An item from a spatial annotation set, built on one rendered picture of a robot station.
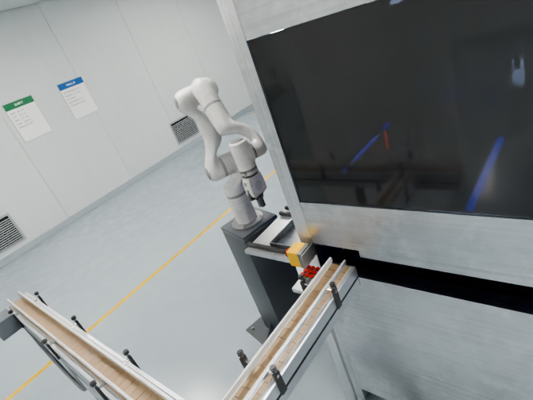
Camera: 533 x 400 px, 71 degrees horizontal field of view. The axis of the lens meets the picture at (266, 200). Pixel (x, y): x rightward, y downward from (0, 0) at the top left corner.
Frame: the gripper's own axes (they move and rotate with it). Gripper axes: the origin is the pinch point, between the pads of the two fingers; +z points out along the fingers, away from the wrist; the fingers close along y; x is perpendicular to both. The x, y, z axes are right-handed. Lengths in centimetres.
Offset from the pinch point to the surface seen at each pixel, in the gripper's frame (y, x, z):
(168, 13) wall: 395, 490, -136
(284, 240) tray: 1.6, -4.0, 22.4
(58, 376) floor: -93, 184, 108
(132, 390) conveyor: -88, -4, 18
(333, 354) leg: -34, -45, 45
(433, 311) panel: -12, -77, 33
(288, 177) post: -12.5, -32.8, -20.5
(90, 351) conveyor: -87, 32, 18
